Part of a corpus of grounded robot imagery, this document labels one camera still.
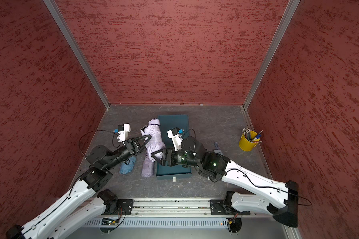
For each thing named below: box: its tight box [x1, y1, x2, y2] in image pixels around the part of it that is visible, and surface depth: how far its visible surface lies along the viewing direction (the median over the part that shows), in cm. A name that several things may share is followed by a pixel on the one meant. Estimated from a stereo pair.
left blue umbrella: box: [119, 156, 137, 175], surface depth 85 cm
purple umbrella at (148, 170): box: [141, 154, 155, 178], surface depth 86 cm
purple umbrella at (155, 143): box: [140, 118, 167, 163], surface depth 62 cm
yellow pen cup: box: [250, 130, 258, 141], surface depth 94 cm
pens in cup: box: [241, 125, 264, 143], surface depth 89 cm
